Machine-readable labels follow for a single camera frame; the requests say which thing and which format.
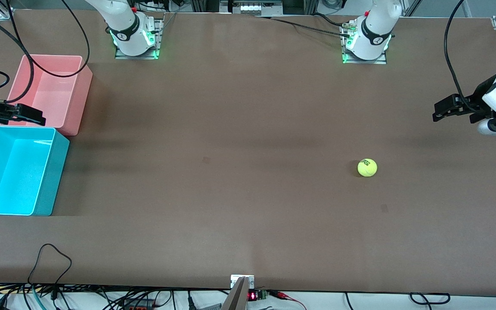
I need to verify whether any pink plastic bin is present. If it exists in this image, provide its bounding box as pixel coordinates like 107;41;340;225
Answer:
0;54;93;136

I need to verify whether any blue plastic bin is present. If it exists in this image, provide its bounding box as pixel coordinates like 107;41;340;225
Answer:
0;126;70;217

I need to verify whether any black cable on table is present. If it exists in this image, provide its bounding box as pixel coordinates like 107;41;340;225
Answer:
251;12;353;38

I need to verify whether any yellow tennis ball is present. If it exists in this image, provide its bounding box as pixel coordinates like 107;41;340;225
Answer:
357;158;378;177

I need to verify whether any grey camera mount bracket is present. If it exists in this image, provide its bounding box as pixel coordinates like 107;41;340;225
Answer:
220;274;256;310

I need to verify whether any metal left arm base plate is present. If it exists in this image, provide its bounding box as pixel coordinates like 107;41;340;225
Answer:
341;21;388;65

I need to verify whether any thin black looped cable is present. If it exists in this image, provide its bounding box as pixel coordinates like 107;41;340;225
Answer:
27;243;73;298

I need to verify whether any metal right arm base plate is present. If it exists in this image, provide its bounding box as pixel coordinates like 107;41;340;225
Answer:
115;17;163;60

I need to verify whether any metal box with ports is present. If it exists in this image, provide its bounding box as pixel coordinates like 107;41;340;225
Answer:
220;0;284;16

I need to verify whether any coiled black cable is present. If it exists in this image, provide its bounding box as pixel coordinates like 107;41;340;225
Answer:
409;292;451;305

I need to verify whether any red cable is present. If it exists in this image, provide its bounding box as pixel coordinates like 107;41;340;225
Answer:
270;290;308;310

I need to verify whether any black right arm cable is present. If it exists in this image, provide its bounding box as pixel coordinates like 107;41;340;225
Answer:
0;0;91;105

